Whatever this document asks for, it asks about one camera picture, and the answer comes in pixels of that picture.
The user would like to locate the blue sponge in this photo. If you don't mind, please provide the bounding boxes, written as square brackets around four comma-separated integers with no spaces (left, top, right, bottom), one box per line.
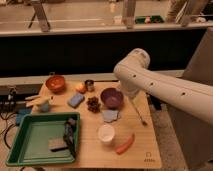
[68,93,85,108]

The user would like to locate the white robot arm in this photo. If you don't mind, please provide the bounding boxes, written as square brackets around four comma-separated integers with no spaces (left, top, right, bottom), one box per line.
[114,48,213,125]

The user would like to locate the white paper cup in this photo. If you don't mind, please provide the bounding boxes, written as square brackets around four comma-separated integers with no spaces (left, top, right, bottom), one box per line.
[98,124,115,145]

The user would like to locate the light blue small cup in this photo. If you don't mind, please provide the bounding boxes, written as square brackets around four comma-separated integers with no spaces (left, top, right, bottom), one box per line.
[38,100,50,112]

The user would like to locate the tan sponge in tray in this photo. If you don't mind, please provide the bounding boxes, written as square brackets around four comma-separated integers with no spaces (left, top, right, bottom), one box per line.
[48,138,67,151]

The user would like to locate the purple bowl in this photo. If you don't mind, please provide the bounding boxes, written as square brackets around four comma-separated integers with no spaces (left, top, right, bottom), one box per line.
[100,88,124,109]

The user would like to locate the small metal can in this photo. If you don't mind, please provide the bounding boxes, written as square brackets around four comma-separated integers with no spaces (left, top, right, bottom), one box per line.
[85,79,94,92]

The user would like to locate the dark grape bunch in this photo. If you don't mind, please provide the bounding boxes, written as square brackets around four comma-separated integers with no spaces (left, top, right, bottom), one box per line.
[87,97,101,113]

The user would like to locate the grey blue cloth piece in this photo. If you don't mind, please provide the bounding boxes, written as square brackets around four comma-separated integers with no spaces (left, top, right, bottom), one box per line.
[102,110,119,123]

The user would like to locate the orange bowl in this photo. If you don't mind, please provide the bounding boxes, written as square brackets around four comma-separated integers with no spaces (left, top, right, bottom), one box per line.
[45,75,65,93]

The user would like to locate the black brush in tray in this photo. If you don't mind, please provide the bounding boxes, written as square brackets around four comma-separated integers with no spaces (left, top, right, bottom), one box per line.
[52,118,76,157]

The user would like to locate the wooden spatula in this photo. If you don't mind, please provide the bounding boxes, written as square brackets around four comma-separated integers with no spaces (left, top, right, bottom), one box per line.
[25,95,53,107]

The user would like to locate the orange carrot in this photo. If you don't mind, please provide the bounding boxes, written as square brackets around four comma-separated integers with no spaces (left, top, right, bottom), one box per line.
[115,134,135,154]

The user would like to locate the blue box beside table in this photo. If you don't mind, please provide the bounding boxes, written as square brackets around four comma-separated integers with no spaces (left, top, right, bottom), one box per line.
[15,108,31,126]

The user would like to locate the green plastic tray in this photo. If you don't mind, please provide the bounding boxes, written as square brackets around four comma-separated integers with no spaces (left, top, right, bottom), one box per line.
[6,112,80,167]

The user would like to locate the black cables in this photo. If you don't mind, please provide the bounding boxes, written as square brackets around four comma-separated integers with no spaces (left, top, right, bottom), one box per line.
[0,93,18,151]

